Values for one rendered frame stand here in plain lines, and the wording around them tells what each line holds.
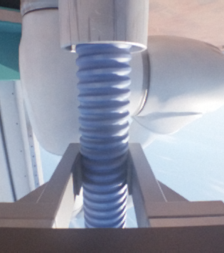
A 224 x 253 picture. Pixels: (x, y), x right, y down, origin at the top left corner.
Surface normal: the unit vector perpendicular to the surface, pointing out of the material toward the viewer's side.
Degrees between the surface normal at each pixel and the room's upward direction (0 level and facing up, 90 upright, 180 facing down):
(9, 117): 90
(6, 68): 90
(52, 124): 80
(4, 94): 90
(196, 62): 109
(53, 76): 91
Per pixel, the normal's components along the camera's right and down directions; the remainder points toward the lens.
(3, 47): 0.62, 0.22
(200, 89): 0.30, 0.44
